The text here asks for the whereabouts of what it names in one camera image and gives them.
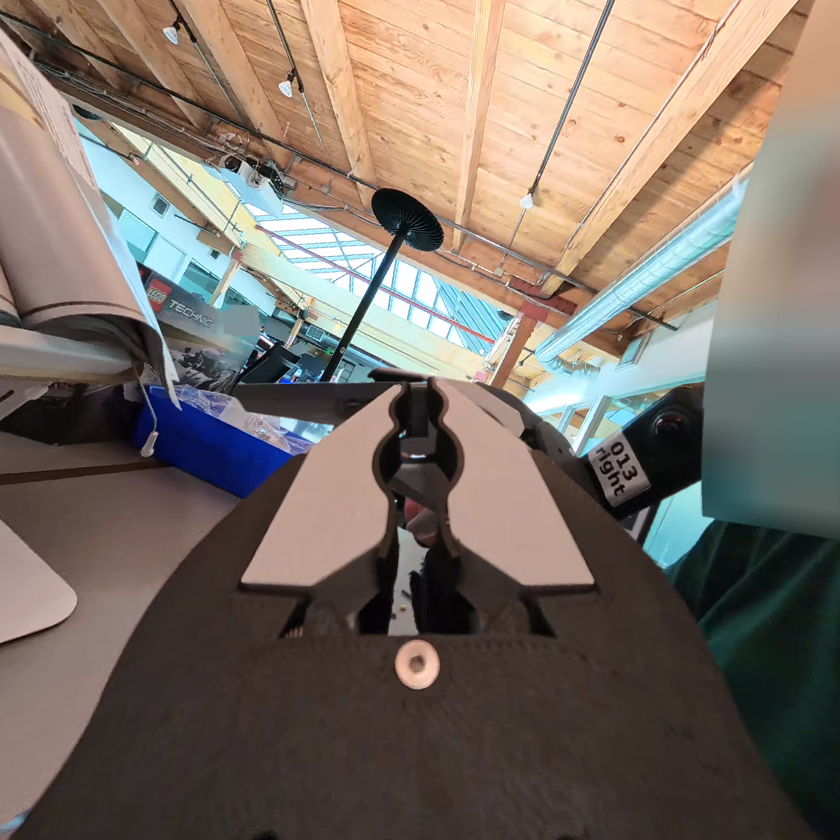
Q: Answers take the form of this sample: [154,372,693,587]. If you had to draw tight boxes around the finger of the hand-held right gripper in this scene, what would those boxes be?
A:
[468,384,550,455]

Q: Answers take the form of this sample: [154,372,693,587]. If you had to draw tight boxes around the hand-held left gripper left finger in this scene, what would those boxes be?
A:
[240,384,406,634]

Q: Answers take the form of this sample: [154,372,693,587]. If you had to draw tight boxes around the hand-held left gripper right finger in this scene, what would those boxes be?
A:
[410,379,597,634]

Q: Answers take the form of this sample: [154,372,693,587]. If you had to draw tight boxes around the grey lego wedge assembly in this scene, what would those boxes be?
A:
[231,369,460,508]

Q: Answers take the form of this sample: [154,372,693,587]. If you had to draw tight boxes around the instruction booklet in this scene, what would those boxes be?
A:
[0,101,179,409]

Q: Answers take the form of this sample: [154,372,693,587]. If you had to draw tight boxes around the dark lego set box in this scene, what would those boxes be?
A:
[140,264,265,396]

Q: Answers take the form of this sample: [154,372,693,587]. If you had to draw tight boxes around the person's right hand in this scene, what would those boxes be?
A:
[402,495,439,547]

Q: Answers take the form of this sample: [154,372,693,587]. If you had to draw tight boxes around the crumpled clear plastic bags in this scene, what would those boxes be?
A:
[172,382,337,455]

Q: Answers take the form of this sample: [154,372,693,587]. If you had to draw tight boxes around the blue storage bin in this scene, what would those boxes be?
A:
[130,382,317,501]

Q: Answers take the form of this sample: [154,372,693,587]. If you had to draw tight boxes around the black office chair back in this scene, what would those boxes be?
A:
[238,343,304,386]

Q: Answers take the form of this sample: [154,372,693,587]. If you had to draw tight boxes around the black pole ribbed round top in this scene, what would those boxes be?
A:
[318,187,446,383]

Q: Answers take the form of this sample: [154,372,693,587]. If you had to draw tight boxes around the person's green shirt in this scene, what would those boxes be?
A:
[665,517,840,840]

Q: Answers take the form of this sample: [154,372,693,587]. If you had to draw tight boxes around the white stand with metal arms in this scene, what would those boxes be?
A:
[0,323,143,647]

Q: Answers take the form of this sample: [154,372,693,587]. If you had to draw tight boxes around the ceiling projector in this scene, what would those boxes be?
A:
[218,153,287,219]

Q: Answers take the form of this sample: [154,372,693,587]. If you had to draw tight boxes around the large printed paper sheet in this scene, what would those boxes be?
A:
[0,29,101,201]

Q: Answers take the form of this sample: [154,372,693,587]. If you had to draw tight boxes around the white cable plug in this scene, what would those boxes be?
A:
[140,363,163,459]

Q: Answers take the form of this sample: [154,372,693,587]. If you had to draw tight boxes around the silver air duct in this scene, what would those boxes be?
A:
[533,176,750,379]

